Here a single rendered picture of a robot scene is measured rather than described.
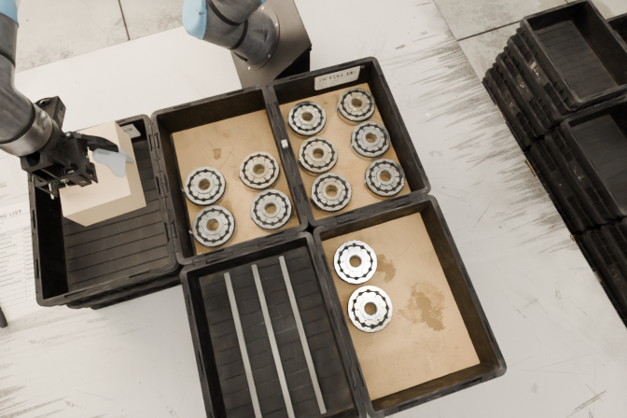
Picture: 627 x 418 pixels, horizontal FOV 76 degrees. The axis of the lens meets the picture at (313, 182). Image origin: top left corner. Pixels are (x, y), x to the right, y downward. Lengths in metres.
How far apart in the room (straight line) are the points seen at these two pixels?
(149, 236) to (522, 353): 0.99
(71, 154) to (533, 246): 1.13
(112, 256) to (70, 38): 1.76
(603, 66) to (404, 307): 1.34
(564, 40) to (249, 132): 1.36
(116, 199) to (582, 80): 1.68
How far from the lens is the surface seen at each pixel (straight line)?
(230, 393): 1.01
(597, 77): 1.96
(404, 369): 1.02
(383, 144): 1.08
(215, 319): 1.02
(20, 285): 1.37
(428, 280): 1.04
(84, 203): 0.84
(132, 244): 1.10
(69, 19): 2.78
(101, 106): 1.45
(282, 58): 1.18
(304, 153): 1.05
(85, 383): 1.26
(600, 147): 1.95
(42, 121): 0.67
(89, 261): 1.14
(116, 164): 0.80
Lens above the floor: 1.82
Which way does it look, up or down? 70 degrees down
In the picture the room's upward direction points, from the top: 1 degrees clockwise
